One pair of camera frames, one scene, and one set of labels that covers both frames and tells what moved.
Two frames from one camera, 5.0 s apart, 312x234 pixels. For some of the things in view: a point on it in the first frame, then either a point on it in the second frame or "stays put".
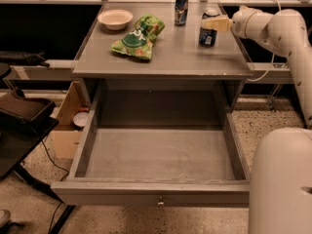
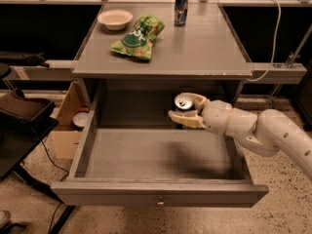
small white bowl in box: x=80 y=118 stays put
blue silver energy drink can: x=181 y=8 stays put
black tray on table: x=30 y=109 stays put
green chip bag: x=138 y=41 stays put
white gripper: x=240 y=22 to x=216 y=116
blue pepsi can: x=208 y=36 to x=183 y=102
